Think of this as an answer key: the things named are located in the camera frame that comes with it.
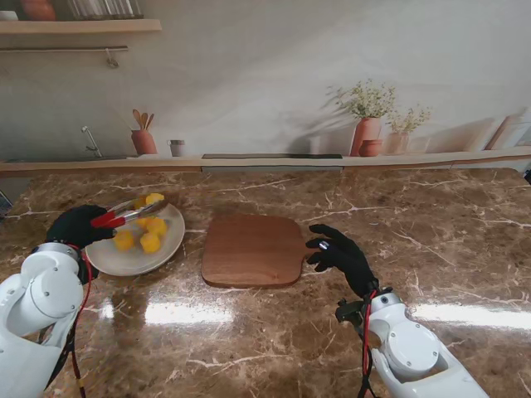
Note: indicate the brown wooden cutting board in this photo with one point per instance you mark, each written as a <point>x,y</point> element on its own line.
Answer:
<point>253,253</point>

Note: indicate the printed kitchen scene backdrop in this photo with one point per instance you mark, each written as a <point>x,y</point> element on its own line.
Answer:
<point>249,83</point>

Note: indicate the white round plate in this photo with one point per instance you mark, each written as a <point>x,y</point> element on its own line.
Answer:
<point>108,261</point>

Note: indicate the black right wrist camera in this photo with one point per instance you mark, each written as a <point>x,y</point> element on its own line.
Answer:
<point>350,313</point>

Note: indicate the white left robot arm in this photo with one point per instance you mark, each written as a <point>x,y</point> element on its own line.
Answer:
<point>41,298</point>

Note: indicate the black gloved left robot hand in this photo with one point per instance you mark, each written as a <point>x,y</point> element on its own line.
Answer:
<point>70,228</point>

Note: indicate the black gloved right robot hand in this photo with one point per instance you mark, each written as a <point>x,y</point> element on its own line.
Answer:
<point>348,261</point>

